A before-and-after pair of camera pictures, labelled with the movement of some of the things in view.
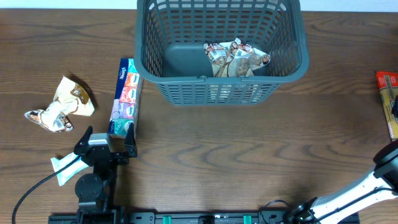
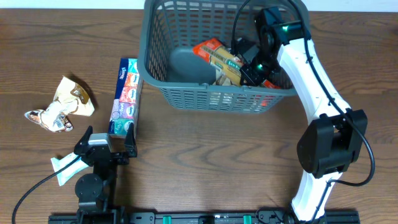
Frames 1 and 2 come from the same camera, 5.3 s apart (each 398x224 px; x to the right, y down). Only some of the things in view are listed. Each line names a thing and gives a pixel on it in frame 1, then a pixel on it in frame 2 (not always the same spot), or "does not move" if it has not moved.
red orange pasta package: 388,86 -> 221,58
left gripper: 129,148 does not move
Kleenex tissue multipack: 127,104 does not move
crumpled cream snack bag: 70,98 does not move
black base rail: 204,219 does not move
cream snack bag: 219,55 -> 221,79
